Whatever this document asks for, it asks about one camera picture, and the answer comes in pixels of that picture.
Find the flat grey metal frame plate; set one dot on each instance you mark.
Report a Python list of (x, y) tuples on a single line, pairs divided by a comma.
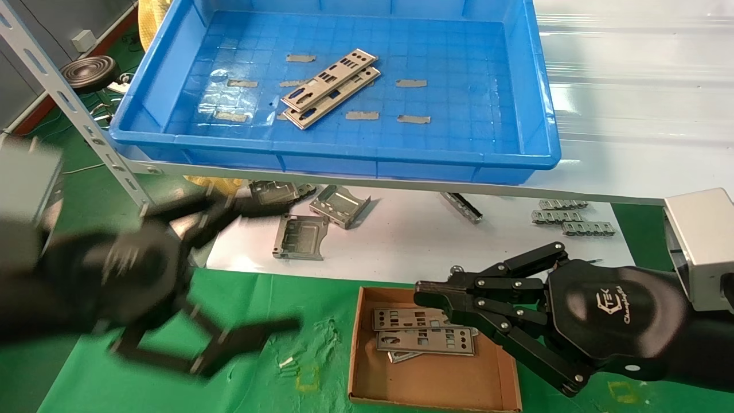
[(287, 252)]

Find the open grey metal bracket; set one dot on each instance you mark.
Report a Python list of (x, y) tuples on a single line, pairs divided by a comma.
[(338, 203)]

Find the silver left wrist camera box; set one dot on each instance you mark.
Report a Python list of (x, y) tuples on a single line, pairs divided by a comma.
[(26, 180)]

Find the green table cloth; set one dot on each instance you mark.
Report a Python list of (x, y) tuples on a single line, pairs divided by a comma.
[(258, 321)]

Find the grey metal shelf rail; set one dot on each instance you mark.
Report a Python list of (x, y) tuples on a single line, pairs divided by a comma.
[(160, 168)]

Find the blue plastic tray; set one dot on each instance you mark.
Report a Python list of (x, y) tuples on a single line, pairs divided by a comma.
[(487, 115)]

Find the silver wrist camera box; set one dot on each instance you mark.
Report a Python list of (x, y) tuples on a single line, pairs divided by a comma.
[(702, 246), (26, 180)]

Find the folded grey metal bracket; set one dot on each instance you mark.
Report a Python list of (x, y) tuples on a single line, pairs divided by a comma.
[(272, 192)]

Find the brown cardboard box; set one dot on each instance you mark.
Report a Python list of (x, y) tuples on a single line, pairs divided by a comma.
[(401, 384)]

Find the small white tape scrap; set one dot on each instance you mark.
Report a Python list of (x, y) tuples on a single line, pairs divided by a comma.
[(285, 362)]

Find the dark grey metal bracket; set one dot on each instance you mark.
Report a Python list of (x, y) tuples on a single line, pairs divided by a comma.
[(303, 191)]

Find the long narrow metal strip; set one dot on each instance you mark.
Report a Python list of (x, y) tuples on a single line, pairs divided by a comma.
[(461, 207)]

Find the black round disc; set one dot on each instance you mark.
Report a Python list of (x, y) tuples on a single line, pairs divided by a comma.
[(89, 74)]

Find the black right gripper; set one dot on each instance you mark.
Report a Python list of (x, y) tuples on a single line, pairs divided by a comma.
[(613, 315)]

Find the white wall socket box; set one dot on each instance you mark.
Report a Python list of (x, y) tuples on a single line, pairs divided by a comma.
[(83, 40)]

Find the grey perforated shelf post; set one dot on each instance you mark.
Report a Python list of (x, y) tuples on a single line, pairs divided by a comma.
[(74, 109)]

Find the silver binder clip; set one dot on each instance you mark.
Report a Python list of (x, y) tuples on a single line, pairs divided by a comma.
[(457, 269)]

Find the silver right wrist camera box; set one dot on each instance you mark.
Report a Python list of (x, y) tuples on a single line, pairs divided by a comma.
[(702, 246)]

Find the yellow tape mark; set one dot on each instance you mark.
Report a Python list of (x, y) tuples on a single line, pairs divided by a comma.
[(307, 385)]

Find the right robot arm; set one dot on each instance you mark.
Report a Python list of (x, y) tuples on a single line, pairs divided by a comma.
[(711, 344)]

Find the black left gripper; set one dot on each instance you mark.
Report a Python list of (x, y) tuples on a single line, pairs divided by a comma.
[(126, 281)]

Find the toothed metal comb strip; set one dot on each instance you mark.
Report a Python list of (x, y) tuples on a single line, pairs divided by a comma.
[(556, 217), (588, 229), (562, 204)]

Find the white board sheet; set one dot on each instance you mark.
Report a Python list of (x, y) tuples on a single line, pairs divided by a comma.
[(401, 246)]

